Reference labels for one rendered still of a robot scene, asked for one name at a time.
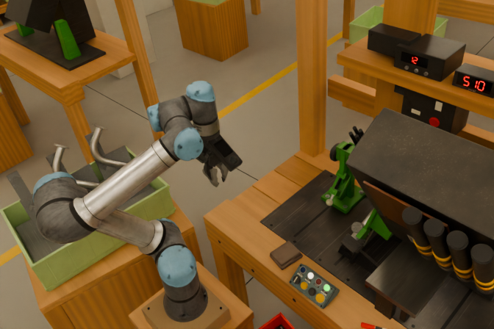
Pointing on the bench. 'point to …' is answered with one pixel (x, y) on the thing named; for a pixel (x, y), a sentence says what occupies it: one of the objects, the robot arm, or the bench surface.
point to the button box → (314, 286)
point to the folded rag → (285, 255)
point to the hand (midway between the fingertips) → (220, 182)
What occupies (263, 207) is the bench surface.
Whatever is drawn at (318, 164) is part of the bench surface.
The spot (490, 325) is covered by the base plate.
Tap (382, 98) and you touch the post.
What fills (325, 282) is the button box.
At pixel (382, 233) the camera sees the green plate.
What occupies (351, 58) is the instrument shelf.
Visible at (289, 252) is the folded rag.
